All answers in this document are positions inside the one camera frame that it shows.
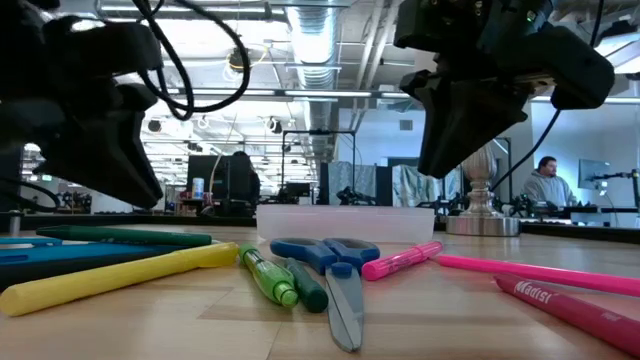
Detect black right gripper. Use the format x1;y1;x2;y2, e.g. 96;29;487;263
393;0;617;180

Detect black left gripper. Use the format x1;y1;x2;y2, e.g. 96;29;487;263
0;17;165;210

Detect dark green colored pencil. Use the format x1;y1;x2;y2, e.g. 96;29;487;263
35;224;214;248
285;257;330;315

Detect teal pen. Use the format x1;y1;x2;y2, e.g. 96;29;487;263
0;236;65;247

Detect yellow highlighter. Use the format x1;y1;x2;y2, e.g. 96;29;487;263
0;241;239;318

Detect black marker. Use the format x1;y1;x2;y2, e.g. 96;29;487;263
0;247;176;292

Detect pink highlighter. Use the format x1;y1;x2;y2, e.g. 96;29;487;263
360;240;445;282

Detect pink colored pencil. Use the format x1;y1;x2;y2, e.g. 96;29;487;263
435;253;640;298

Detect light green mechanical pencil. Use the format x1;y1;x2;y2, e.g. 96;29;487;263
236;243;301;309

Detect large pink Madisi marker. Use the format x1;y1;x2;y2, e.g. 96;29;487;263
493;273;640;357

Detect blue handled scissors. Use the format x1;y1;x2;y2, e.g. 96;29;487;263
269;237;381;354

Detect clear supply box pink lid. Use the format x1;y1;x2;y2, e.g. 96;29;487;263
255;204;436;245

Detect patterned fabric cover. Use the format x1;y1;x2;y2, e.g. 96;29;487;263
327;160;377;206
392;164;466;207

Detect white shade silver table lamp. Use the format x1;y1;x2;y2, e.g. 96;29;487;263
445;142;521;238

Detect person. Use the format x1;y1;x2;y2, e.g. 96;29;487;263
521;155;580;207
232;151;262;204

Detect black cabinet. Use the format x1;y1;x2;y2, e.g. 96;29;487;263
0;144;24;212

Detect black monitor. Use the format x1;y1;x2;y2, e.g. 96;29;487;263
187;154;251;217

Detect white monitor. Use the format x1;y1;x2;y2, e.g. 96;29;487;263
578;158;612;192

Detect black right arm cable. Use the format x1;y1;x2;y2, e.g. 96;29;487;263
492;107;564;192

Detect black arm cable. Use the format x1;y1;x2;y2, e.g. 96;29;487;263
492;107;564;192
130;0;251;122

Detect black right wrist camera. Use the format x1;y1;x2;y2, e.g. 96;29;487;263
474;0;556;56

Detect black aluminium table frame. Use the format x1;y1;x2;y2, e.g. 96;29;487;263
0;212;640;246

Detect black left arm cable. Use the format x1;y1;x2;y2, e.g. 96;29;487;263
130;0;251;122

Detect silver ventilation duct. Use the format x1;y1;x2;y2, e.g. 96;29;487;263
284;0;351;166

